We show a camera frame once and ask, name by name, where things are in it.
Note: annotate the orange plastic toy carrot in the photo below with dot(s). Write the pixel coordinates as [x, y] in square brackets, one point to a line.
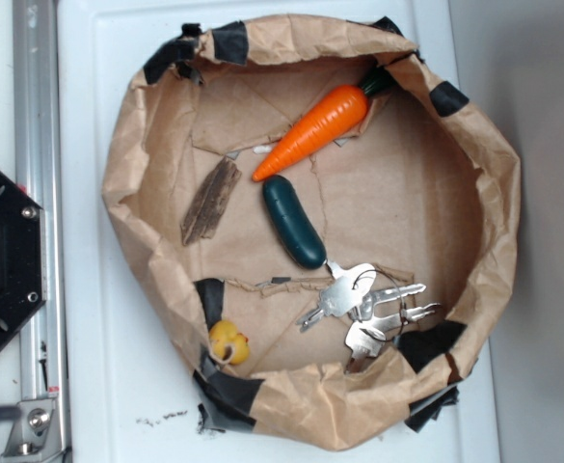
[336, 113]

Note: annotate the dark green toy cucumber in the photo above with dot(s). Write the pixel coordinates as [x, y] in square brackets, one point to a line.
[295, 230]

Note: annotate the brown bark wood piece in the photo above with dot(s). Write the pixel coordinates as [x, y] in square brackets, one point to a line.
[210, 202]

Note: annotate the yellow rubber duck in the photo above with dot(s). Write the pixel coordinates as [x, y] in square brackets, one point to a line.
[228, 345]

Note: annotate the silver key bunch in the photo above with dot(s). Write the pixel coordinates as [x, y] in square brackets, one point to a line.
[378, 316]

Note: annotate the brown paper bag bin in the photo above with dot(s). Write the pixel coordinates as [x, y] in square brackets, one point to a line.
[325, 227]

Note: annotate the white plastic tray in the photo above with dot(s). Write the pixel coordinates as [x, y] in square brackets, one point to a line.
[131, 397]

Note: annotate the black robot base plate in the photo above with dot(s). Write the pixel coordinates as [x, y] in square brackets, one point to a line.
[21, 283]

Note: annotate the aluminium frame rail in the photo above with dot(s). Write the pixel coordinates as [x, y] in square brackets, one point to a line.
[43, 340]

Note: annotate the metal corner bracket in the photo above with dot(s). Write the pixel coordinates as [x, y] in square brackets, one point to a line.
[36, 434]

